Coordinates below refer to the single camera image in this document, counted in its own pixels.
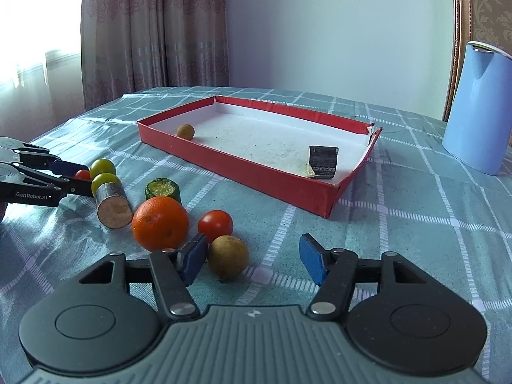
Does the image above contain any red cherry tomato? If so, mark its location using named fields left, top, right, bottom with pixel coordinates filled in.
left=75, top=169, right=91, bottom=181
left=198, top=210, right=234, bottom=243

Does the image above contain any green tomato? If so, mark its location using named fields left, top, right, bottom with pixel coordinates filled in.
left=91, top=172, right=122, bottom=196
left=89, top=158, right=116, bottom=180

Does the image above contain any dark eggplant piece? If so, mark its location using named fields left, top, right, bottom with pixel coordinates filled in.
left=95, top=182, right=133, bottom=229

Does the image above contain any orange tangerine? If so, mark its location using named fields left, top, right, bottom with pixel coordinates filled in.
left=131, top=197, right=189, bottom=252

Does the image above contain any green cucumber piece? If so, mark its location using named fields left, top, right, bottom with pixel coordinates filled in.
left=145, top=178, right=181, bottom=203

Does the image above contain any brown longan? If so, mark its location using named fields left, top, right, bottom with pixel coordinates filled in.
left=207, top=235, right=249, bottom=281
left=176, top=123, right=195, bottom=140

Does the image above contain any dark nori rice roll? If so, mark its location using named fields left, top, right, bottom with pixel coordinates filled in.
left=306, top=146, right=339, bottom=180

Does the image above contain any person's left hand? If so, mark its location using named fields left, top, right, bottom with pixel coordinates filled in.
left=0, top=202, right=8, bottom=222

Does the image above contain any patterned brown curtain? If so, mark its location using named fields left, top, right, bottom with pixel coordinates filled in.
left=81, top=0, right=229, bottom=110

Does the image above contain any red shallow cardboard box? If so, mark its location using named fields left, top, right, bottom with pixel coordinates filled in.
left=137, top=95, right=382, bottom=218

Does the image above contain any light blue electric kettle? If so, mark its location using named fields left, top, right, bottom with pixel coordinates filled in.
left=443, top=41, right=512, bottom=175

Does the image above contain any gold padded headboard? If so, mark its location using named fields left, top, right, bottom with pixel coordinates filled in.
left=443, top=0, right=511, bottom=121

